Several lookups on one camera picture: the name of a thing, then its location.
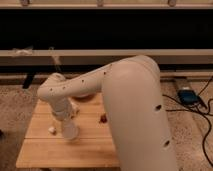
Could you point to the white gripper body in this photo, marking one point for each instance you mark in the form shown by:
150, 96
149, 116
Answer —
61, 115

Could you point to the white ceramic cup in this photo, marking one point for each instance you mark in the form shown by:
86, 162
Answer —
69, 129

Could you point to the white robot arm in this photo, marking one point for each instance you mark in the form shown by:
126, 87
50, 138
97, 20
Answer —
133, 102

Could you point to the orange ceramic bowl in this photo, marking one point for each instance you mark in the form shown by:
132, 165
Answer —
84, 96

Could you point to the white tube with cap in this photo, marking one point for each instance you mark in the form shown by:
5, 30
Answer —
56, 126

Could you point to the brown sausage toy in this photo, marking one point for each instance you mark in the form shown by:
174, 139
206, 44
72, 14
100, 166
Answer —
103, 119

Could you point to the blue power device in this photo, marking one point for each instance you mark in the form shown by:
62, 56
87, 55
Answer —
187, 96

